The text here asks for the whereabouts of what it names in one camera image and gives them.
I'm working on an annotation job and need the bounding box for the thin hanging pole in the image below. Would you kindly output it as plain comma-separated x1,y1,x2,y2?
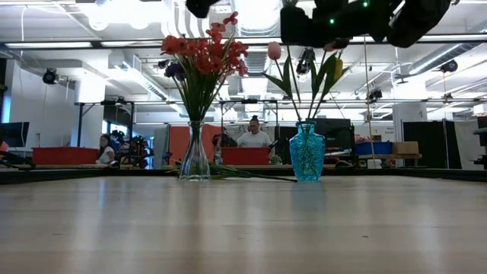
362,36,377,165

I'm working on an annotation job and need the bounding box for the dark background robot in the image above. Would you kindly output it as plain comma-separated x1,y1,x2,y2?
110,129,155,169

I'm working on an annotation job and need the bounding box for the black aluminium table frame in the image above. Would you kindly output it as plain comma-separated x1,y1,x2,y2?
0,164,487,186

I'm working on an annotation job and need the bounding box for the black partition panel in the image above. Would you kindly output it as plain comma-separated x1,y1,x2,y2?
402,120,456,170

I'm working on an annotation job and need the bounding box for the black monitor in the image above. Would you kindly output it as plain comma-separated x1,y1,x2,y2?
311,117,355,151

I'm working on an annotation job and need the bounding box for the orange partition panel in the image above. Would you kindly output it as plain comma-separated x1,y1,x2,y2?
168,123,224,165

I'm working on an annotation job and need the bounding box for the clear glass vase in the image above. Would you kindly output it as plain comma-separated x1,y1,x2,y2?
178,120,212,181

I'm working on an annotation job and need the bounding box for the white pillar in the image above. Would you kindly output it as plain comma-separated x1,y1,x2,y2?
391,102,428,142

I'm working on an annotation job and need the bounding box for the brown cardboard box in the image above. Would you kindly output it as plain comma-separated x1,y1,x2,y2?
392,141,420,155

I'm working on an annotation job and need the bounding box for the blue plastic bin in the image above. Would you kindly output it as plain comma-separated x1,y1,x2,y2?
354,141,393,156

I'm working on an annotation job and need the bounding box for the wooden work table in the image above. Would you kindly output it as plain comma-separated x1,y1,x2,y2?
355,153,423,168

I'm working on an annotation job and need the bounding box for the dark computer monitor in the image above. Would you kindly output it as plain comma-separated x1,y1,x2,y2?
0,121,30,149

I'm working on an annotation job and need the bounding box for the black frame workstation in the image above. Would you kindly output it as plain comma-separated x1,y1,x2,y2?
74,99,136,168
217,97,281,149

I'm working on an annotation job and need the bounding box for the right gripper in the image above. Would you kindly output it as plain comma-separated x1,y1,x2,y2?
280,0,389,49

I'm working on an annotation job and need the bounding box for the red plastic bin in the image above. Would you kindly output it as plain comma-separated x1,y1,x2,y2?
221,147,271,166
32,147,100,166

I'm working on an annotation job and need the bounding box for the blue glass vase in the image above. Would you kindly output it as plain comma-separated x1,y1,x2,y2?
288,120,327,183

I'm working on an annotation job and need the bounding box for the silver ceiling duct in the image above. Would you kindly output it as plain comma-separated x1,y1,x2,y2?
395,41,482,81

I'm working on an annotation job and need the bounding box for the black equipment stand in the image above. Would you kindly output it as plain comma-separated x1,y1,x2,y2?
471,116,487,169

